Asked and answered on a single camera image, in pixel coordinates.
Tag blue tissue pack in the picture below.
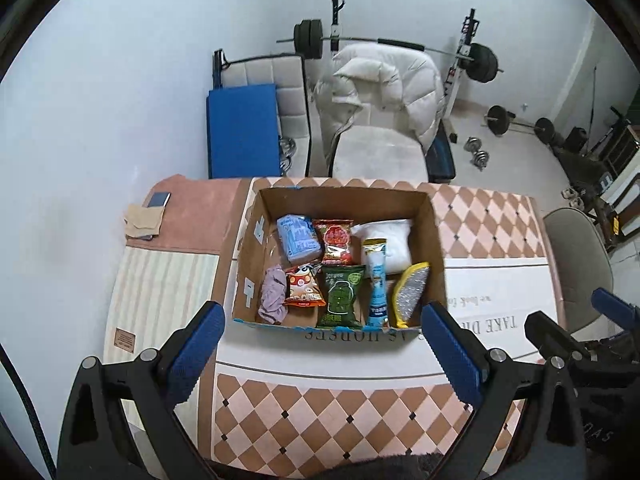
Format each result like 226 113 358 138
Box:
277 214 322 266

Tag striped beige mat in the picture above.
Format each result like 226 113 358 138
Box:
102 247 219 364

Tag red snack bag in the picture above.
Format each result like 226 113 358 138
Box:
312 219 354 266

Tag white pillow pack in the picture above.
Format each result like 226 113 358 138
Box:
352 219 412 274

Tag racked barbell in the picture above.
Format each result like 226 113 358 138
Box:
278 16 502 84

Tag chrome dumbbell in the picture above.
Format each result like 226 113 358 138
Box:
463 136 482 154

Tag purple cloth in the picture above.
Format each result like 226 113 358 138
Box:
258 264 288 325

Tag blue folded mat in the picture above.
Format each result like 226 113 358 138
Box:
206 84 280 179

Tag grey office chair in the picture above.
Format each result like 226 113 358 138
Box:
544 207 614 333

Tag beige cushioned seat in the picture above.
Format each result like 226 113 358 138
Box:
331 126 428 182

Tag dark smartphone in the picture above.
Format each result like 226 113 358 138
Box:
145 192 171 208

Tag black blue weight bench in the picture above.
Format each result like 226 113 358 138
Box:
425 122 457 183

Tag white padded chair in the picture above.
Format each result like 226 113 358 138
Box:
205 50 312 179

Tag panda snack bag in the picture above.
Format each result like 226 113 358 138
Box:
284 263 326 308

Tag tan folded cloth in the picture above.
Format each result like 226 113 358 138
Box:
124 204 165 238

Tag white puffy jacket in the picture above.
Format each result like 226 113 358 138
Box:
314 42 445 156

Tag black floor barbell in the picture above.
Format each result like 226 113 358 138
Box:
485 105 555 144

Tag green snack bag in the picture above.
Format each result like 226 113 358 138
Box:
317 264 366 330

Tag milk carton cardboard box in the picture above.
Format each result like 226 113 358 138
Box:
231 179 447 332

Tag blue gold stick packet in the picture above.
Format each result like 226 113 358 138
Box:
362 238 388 328

